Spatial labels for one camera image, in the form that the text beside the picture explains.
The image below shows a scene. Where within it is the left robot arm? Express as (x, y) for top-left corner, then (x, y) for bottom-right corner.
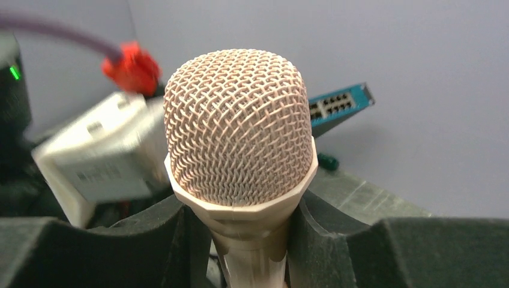
(1, 31), (67, 221)

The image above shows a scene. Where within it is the green small object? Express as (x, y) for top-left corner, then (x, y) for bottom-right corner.
(317, 153), (340, 171)

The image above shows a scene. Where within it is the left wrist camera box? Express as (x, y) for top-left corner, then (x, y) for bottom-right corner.
(31, 40), (172, 229)

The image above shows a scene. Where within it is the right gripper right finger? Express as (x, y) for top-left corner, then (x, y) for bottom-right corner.
(288, 191), (508, 287)

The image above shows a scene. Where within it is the blue network switch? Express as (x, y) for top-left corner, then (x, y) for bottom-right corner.
(309, 82), (375, 139)

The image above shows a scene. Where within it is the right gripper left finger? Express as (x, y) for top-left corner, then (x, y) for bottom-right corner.
(1, 196), (211, 287)

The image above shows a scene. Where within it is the pink microphone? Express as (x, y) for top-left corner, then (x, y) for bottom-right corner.
(164, 49), (318, 287)

